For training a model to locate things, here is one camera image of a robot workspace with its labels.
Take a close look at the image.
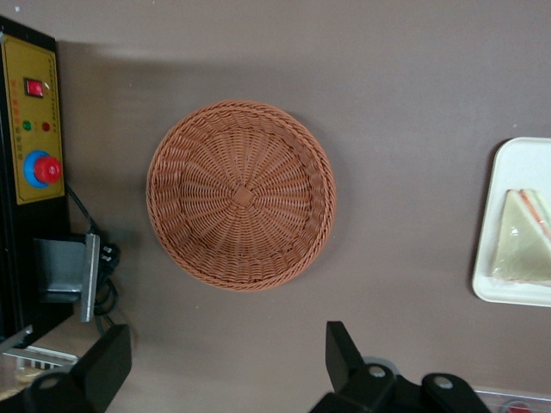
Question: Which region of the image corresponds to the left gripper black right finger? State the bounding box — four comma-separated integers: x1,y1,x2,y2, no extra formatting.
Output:
307,320,492,413

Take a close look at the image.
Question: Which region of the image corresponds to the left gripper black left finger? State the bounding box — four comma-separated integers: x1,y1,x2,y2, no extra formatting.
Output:
21,324,133,413

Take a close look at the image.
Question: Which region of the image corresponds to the triangular sandwich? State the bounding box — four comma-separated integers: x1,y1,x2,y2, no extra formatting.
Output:
490,188,551,287

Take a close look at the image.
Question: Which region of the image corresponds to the beige plastic tray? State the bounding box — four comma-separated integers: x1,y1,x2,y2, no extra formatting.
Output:
471,136,551,308

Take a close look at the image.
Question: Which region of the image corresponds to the brown round wicker basket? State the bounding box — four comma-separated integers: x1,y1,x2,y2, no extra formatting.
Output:
145,99,336,293

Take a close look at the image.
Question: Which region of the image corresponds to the clear acrylic bottle rack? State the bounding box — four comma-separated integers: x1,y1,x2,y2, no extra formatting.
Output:
473,385,551,413

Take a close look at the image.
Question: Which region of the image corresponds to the red cola bottle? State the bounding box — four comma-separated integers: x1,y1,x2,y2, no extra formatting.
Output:
498,398,533,413

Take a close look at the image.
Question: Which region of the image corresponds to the black yellow control box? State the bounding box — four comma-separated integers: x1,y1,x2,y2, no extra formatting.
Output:
0,15,75,348

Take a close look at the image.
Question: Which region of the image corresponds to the white wire rack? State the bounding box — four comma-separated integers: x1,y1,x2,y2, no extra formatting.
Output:
0,346,81,371

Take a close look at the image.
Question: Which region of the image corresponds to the black power cable with plug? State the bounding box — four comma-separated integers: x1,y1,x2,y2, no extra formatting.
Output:
64,180,124,341

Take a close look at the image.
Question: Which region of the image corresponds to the grey metal bracket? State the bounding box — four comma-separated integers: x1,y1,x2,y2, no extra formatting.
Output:
32,233,101,324

